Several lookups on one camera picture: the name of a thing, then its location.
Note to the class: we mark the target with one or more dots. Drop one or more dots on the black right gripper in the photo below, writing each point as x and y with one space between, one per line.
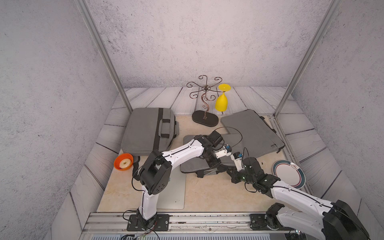
233 175

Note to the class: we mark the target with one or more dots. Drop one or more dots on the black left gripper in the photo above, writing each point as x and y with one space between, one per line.
215 163

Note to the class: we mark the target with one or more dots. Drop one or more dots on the grey laptop sleeve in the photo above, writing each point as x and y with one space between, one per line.
200 167
258 137

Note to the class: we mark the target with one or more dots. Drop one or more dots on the silver apple laptop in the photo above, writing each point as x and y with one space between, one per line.
173 196

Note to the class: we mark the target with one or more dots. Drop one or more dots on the grey laptop bag with strap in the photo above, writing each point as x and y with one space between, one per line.
149 129

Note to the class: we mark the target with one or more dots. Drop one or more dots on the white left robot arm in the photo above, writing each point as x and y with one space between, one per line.
154 174

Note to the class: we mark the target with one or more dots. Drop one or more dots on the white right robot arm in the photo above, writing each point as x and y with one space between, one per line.
296 209

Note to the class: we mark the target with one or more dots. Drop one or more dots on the patterned plate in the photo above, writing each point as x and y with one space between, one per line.
290 173

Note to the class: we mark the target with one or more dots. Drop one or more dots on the yellow plastic goblet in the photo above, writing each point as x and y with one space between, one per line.
222 101

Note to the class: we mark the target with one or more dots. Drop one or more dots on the orange bowl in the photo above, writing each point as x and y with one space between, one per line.
123 162

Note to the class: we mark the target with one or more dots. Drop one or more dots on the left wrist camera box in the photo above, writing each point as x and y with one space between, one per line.
217 148

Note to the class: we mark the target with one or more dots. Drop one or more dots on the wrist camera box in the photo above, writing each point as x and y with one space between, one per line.
217 148
237 158

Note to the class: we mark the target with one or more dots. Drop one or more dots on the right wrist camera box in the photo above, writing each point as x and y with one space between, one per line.
237 158

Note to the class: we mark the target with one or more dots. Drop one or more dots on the brown wire cup stand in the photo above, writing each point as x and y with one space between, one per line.
207 94

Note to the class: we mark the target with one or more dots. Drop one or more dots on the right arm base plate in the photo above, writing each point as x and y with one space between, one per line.
262 222

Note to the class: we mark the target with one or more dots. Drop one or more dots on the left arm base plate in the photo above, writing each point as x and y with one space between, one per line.
158 223

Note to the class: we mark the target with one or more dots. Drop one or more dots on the right aluminium corner post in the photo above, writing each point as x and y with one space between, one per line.
319 34

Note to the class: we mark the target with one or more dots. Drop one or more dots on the aluminium corner post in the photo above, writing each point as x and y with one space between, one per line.
319 34
89 21

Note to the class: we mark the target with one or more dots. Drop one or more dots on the aluminium front rail frame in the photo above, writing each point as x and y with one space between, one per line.
179 223

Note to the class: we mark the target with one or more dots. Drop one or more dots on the left aluminium corner post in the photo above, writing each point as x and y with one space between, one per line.
89 21

